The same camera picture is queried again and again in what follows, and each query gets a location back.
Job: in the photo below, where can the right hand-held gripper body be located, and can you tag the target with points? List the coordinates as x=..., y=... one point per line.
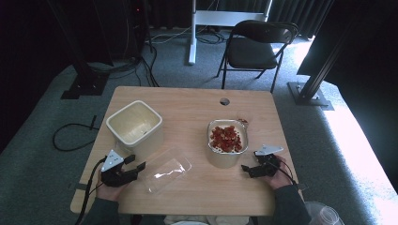
x=266, y=165

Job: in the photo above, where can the person's left hand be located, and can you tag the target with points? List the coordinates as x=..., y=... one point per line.
x=110, y=192

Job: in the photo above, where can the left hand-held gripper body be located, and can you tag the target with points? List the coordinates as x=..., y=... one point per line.
x=113, y=175

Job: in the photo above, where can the person's right hand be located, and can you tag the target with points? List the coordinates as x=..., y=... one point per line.
x=279, y=178

